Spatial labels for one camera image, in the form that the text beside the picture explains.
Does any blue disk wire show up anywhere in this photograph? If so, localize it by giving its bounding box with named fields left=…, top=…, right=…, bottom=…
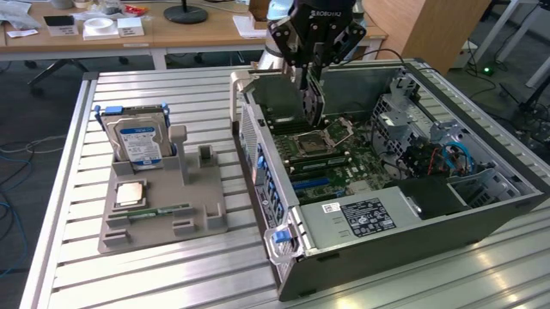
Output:
left=442, top=140, right=477, bottom=177

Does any installed green RAM stick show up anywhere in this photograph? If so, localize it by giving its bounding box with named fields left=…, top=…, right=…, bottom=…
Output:
left=294, top=155, right=350, bottom=171

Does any graphics card with metal bracket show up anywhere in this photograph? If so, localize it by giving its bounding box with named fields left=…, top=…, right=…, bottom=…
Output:
left=299, top=69, right=327, bottom=129

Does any open grey PC case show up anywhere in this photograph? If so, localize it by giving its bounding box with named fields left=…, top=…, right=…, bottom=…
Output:
left=230, top=57, right=543, bottom=303

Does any white card red print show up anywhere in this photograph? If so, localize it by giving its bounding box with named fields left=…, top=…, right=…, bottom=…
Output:
left=5, top=28, right=40, bottom=38

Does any red black disk wire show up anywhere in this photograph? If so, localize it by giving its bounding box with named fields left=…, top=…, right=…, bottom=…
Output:
left=407, top=144, right=447, bottom=178

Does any white floor cable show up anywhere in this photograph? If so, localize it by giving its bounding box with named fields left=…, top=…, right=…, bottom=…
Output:
left=0, top=135, right=66, bottom=155

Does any green motherboard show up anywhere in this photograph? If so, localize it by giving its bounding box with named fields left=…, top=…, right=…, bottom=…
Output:
left=256, top=108, right=394, bottom=207

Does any dark pouch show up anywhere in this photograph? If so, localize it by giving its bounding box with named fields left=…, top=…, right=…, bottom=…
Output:
left=95, top=0, right=124, bottom=15

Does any blue case latch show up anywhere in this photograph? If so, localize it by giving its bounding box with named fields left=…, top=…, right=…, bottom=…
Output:
left=274, top=230, right=294, bottom=248

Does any wooden cabinet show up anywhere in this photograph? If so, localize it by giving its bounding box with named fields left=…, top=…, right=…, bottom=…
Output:
left=363, top=0, right=494, bottom=75

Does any grey parts rack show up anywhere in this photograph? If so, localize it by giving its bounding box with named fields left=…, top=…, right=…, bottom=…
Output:
left=98, top=124, right=228, bottom=255

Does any white box black top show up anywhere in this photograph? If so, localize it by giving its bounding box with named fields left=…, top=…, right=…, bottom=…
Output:
left=43, top=15, right=80, bottom=37

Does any metal disk bay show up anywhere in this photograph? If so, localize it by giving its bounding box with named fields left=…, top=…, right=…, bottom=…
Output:
left=446, top=167, right=523, bottom=209

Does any metal CPU socket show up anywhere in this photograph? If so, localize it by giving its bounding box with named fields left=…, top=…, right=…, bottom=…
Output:
left=291, top=116, right=358, bottom=159

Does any clear plastic bag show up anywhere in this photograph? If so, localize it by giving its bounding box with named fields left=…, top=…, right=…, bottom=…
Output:
left=0, top=1, right=44, bottom=30

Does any blue expansion slot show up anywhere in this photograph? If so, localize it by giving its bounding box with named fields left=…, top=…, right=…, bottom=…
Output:
left=291, top=176, right=333, bottom=191

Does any white cube box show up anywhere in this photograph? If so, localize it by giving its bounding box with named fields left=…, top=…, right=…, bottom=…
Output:
left=116, top=17, right=146, bottom=38

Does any grey power supply unit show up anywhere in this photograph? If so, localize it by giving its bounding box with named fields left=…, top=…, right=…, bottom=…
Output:
left=298, top=186, right=426, bottom=252

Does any wooden desk white frame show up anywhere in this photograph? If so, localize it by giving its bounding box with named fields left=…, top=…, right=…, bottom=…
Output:
left=0, top=0, right=390, bottom=70

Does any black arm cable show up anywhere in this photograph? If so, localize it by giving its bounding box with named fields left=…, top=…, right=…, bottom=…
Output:
left=339, top=48, right=435, bottom=73

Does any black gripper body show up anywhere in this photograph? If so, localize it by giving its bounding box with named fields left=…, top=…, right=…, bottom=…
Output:
left=286, top=0, right=359, bottom=45

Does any black office chair base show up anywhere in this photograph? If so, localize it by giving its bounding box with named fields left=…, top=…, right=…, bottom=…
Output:
left=25, top=56, right=130, bottom=96

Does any white box red button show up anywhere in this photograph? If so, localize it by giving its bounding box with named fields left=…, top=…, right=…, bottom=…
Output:
left=455, top=40, right=479, bottom=70

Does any hard disk in blue carrier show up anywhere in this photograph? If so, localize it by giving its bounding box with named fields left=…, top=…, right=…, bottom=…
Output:
left=94, top=102, right=178, bottom=171

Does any silver CPU chip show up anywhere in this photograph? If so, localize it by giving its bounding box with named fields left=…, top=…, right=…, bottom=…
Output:
left=115, top=181, right=146, bottom=206

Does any blue floor cable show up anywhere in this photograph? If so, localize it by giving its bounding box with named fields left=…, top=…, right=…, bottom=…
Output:
left=0, top=154, right=31, bottom=277

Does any white tape roll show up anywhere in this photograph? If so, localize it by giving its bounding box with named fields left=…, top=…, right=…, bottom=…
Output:
left=83, top=17, right=114, bottom=33

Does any flat white box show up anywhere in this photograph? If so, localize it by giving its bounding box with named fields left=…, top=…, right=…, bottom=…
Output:
left=82, top=27, right=122, bottom=42

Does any black round lamp base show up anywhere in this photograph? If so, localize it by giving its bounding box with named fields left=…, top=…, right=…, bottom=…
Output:
left=163, top=0, right=210, bottom=24

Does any white paper stack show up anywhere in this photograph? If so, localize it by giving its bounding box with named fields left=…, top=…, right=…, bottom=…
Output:
left=232, top=14, right=268, bottom=39

